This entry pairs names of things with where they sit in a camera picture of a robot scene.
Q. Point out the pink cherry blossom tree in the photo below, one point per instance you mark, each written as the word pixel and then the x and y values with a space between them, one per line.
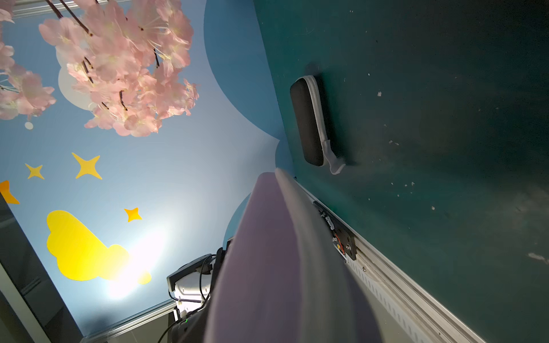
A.
pixel 127 61

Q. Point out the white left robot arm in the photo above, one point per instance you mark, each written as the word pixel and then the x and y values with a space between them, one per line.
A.
pixel 191 288

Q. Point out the black zippered umbrella case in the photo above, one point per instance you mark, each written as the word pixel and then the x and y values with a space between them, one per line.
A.
pixel 309 114

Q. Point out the grey umbrella case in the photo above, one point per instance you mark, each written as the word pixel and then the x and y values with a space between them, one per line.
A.
pixel 282 280

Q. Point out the aluminium front rail base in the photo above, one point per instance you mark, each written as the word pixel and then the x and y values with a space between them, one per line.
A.
pixel 399 287

